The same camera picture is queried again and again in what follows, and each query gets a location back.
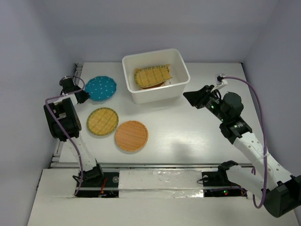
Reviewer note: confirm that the white plastic bin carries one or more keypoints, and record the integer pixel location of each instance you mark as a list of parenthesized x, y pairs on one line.
[(172, 88)]

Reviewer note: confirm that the aluminium left side rail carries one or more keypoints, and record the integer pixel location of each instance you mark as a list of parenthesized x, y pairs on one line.
[(64, 110)]

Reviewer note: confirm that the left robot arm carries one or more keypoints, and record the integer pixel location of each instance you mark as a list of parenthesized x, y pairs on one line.
[(91, 173)]

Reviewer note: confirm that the boat-shaped orange bamboo plate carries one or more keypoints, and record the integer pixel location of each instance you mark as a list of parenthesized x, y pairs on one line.
[(168, 74)]

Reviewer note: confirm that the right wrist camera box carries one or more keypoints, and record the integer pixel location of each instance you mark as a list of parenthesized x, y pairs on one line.
[(220, 81)]

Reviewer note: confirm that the green-rimmed rectangular bamboo plate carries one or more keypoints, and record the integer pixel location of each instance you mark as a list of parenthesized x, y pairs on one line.
[(150, 75)]

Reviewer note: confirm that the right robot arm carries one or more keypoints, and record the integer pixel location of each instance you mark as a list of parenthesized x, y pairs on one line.
[(279, 190)]

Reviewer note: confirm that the fan-shaped orange bamboo plate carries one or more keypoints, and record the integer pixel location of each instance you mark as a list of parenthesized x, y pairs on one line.
[(151, 86)]

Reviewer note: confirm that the round green-rimmed bamboo plate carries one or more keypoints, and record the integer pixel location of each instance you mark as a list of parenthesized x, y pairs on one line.
[(102, 121)]

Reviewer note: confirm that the aluminium rail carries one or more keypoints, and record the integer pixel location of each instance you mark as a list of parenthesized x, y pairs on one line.
[(64, 110), (136, 165)]

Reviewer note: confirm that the blue polka dot plate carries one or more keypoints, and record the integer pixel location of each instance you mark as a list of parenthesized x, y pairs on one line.
[(101, 88)]

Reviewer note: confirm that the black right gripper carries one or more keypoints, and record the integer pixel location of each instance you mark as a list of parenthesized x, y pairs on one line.
[(194, 97)]

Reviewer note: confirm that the round orange bamboo plate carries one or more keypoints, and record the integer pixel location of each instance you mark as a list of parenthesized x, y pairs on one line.
[(131, 136)]

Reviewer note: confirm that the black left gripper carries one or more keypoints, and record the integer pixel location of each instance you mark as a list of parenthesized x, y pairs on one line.
[(85, 97)]

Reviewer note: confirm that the aluminium front rail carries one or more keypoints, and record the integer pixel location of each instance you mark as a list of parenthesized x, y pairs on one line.
[(136, 165)]

